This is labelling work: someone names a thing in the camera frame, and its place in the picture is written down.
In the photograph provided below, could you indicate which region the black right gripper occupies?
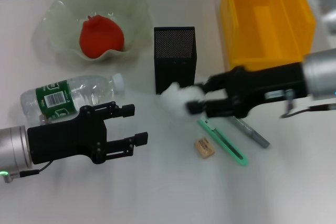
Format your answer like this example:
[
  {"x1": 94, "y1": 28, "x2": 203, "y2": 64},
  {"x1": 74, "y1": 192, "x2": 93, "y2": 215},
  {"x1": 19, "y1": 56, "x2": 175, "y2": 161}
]
[{"x1": 185, "y1": 62, "x2": 310, "y2": 119}]

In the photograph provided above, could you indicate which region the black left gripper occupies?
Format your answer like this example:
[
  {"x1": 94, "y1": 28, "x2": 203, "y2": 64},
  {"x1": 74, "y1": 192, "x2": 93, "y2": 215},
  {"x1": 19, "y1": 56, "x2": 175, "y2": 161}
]
[{"x1": 27, "y1": 101, "x2": 150, "y2": 166}]

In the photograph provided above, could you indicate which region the white paper ball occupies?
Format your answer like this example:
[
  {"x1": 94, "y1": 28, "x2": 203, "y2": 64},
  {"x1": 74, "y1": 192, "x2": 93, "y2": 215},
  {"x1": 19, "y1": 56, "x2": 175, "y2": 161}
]
[{"x1": 160, "y1": 82, "x2": 207, "y2": 119}]

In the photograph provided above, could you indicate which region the clear green-label water bottle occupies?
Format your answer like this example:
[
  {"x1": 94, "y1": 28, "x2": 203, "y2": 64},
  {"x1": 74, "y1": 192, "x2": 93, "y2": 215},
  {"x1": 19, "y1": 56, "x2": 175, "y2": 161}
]
[{"x1": 20, "y1": 73, "x2": 126, "y2": 125}]

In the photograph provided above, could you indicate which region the red tomato toy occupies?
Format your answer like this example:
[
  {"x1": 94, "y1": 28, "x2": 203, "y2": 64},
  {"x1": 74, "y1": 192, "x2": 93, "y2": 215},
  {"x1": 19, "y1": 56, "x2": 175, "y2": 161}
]
[{"x1": 79, "y1": 15, "x2": 125, "y2": 59}]

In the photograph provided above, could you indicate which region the green utility knife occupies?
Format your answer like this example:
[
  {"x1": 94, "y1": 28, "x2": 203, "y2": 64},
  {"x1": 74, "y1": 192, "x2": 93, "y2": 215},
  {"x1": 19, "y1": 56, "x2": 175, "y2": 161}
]
[{"x1": 197, "y1": 119, "x2": 249, "y2": 167}]

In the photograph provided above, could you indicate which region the black mesh pen holder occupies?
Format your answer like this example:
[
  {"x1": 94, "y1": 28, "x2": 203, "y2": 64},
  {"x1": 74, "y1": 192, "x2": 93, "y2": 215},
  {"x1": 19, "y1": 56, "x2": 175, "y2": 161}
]
[{"x1": 153, "y1": 26, "x2": 197, "y2": 95}]

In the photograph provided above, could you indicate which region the tan eraser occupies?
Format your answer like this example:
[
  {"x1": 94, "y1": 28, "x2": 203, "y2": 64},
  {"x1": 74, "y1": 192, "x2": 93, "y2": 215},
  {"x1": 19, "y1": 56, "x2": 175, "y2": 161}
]
[{"x1": 194, "y1": 136, "x2": 216, "y2": 159}]

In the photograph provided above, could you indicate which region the grey glitter pen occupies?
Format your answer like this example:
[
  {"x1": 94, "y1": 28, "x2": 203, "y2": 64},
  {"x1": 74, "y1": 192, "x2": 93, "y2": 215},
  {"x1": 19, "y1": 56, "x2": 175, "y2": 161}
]
[{"x1": 228, "y1": 116, "x2": 271, "y2": 149}]

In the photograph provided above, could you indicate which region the pale green glass fruit plate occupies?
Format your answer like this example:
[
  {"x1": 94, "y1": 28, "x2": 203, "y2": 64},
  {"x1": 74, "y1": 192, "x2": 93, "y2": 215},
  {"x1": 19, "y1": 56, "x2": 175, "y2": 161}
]
[{"x1": 41, "y1": 0, "x2": 154, "y2": 69}]

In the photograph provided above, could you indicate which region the yellow plastic bin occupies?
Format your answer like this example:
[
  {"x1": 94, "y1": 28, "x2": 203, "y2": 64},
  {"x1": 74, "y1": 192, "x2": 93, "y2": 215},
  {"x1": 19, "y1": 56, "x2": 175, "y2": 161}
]
[{"x1": 219, "y1": 0, "x2": 317, "y2": 74}]

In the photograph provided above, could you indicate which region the silver left wrist connector knob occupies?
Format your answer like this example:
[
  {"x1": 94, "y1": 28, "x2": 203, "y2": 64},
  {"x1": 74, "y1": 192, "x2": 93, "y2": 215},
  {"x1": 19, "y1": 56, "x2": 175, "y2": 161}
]
[{"x1": 38, "y1": 113, "x2": 52, "y2": 125}]

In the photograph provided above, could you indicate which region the right gripper cable with plug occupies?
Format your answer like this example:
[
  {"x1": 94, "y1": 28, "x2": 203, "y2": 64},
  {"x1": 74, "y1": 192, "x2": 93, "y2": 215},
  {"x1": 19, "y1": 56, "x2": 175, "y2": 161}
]
[{"x1": 279, "y1": 89, "x2": 336, "y2": 120}]

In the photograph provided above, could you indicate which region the gripper cable with plug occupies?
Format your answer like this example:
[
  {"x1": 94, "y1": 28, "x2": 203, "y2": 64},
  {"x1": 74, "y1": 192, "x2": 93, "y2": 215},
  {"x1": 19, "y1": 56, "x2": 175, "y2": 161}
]
[
  {"x1": 279, "y1": 89, "x2": 336, "y2": 120},
  {"x1": 2, "y1": 161, "x2": 53, "y2": 183}
]

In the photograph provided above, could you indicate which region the left gripper cable with plug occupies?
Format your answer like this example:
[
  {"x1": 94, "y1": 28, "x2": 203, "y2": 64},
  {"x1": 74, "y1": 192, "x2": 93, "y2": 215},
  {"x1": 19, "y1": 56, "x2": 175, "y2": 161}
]
[{"x1": 2, "y1": 161, "x2": 53, "y2": 183}]

